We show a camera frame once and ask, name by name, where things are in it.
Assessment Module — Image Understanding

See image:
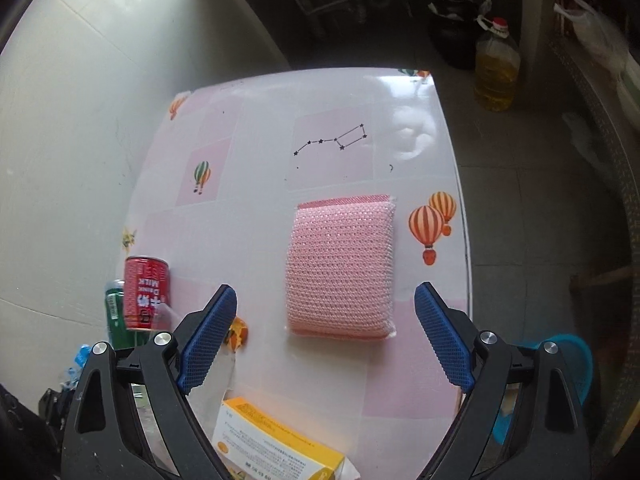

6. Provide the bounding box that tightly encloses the pink mesh sponge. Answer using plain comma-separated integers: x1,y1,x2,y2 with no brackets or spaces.
284,192,399,343

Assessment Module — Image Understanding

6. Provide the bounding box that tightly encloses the yellow box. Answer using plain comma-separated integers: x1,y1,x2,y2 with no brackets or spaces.
210,396,348,480

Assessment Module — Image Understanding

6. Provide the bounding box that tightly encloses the white plastic bag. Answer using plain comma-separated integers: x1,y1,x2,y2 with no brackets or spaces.
552,0,631,61

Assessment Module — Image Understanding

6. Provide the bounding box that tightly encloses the green plastic bottle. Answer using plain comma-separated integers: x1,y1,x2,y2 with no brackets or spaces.
103,280,138,351

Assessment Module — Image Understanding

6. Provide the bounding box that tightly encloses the silver drink can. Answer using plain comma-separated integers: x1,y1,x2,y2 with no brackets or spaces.
122,255,171,332

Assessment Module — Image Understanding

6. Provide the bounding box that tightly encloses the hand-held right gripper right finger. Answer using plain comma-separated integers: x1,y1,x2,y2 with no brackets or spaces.
414,281,593,480

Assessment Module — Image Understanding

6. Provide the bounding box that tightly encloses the cooking oil bottle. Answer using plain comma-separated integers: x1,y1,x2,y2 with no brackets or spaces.
472,14,522,112

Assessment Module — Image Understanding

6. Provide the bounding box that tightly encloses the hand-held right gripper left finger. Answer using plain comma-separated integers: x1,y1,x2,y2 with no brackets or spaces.
60,284,238,480

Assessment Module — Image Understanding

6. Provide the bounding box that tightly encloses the black bucket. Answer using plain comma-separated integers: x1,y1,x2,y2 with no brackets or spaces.
427,0,488,70

